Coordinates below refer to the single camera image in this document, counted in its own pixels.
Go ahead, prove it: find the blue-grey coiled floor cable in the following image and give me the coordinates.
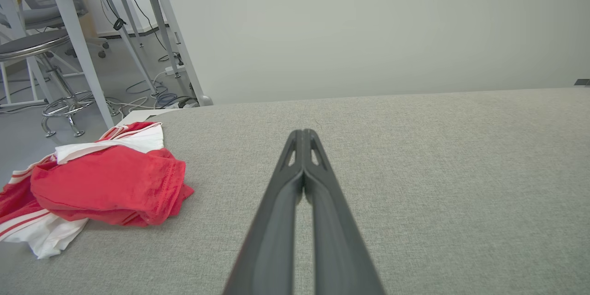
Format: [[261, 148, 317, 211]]
[[154, 92, 181, 108]]

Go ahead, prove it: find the grey office chair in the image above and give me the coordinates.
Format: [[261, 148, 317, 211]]
[[0, 0, 111, 59]]

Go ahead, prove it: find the white desk with slanted legs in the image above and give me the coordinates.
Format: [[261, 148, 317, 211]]
[[0, 0, 159, 129]]

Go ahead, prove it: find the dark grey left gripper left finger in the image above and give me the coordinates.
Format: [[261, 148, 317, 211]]
[[223, 130, 305, 295]]

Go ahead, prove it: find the grey fabric sofa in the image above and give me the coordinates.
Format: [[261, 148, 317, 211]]
[[0, 87, 590, 295]]

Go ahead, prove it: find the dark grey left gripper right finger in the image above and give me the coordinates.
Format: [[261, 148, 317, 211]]
[[302, 129, 386, 295]]

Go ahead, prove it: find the round stool with chrome base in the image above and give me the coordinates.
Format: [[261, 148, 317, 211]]
[[0, 29, 121, 138]]

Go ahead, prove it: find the white partition board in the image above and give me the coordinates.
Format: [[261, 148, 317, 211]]
[[147, 0, 590, 106]]

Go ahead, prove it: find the red and white basketball jersey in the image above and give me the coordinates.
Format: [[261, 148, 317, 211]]
[[0, 121, 195, 260]]

